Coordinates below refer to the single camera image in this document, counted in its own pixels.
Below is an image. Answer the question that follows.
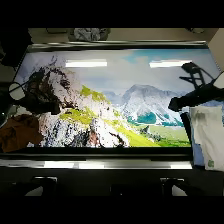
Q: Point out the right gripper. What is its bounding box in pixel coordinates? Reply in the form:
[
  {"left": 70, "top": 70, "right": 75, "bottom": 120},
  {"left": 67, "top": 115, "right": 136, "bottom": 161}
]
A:
[{"left": 167, "top": 95, "right": 189, "bottom": 113}]

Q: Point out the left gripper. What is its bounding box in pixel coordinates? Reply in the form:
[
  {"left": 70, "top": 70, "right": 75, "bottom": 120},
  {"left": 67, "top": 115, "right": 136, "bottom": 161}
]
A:
[{"left": 32, "top": 99, "right": 63, "bottom": 116}]

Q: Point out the brown garment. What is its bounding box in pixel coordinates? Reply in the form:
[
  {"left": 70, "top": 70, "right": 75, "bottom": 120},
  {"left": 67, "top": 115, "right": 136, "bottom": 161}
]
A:
[{"left": 0, "top": 114, "right": 44, "bottom": 153}]

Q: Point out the white garment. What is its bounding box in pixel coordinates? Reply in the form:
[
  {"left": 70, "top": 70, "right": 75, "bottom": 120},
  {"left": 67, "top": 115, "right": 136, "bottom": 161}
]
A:
[{"left": 188, "top": 105, "right": 224, "bottom": 173}]

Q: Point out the light blue garment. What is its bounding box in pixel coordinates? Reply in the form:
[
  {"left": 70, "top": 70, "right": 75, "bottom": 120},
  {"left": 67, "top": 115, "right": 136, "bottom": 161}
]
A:
[{"left": 191, "top": 141, "right": 205, "bottom": 168}]

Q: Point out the heap of clothes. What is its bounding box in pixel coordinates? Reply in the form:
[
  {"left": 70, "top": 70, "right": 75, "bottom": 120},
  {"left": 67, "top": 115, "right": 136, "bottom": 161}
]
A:
[{"left": 72, "top": 27, "right": 111, "bottom": 42}]

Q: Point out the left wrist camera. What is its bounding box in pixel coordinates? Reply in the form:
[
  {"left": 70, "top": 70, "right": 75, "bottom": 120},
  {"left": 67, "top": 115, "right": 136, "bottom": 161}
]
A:
[{"left": 27, "top": 68, "right": 47, "bottom": 85}]

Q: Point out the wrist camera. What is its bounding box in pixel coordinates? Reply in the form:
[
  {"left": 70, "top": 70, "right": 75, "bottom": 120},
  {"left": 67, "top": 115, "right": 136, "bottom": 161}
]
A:
[
  {"left": 179, "top": 61, "right": 216, "bottom": 90},
  {"left": 27, "top": 68, "right": 47, "bottom": 85}
]

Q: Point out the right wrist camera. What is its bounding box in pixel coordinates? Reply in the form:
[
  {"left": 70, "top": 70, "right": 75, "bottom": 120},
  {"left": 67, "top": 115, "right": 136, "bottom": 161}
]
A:
[{"left": 179, "top": 61, "right": 216, "bottom": 90}]

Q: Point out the silver frame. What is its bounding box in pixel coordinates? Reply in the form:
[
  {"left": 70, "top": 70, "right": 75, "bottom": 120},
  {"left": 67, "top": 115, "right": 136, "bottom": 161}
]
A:
[{"left": 0, "top": 40, "right": 214, "bottom": 197}]

